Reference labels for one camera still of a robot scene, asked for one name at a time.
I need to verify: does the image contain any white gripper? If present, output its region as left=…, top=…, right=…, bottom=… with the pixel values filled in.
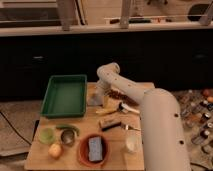
left=95, top=80, right=110, bottom=103

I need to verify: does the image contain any small grey towel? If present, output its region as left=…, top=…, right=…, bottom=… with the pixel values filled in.
left=88, top=94, right=103, bottom=106

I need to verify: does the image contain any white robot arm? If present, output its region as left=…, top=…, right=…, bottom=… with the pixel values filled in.
left=96, top=63, right=191, bottom=171

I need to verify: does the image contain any clear plastic cup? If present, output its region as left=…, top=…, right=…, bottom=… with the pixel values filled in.
left=125, top=133, right=139, bottom=154

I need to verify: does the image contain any light green cup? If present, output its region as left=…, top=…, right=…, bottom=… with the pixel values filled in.
left=39, top=128, right=55, bottom=145

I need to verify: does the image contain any yellow banana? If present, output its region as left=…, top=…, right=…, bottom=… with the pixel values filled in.
left=96, top=96, right=119, bottom=116

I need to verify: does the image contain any wooden block eraser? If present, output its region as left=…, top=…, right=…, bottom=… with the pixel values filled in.
left=99, top=117, right=121, bottom=131

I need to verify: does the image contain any green plastic tray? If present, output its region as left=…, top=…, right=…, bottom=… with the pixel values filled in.
left=41, top=75, right=87, bottom=118

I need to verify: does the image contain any blue sponge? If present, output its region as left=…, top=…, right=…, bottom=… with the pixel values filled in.
left=88, top=136, right=103, bottom=162

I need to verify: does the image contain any orange bowl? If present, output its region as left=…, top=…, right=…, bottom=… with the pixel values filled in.
left=77, top=133, right=110, bottom=168

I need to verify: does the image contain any yellow lemon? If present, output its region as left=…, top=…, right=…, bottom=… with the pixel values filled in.
left=48, top=143, right=63, bottom=159

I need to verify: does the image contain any spice jar rack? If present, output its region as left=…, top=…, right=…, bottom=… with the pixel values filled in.
left=177, top=89, right=213, bottom=152

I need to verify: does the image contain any black cable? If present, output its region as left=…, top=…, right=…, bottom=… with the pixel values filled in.
left=0, top=110, right=33, bottom=147

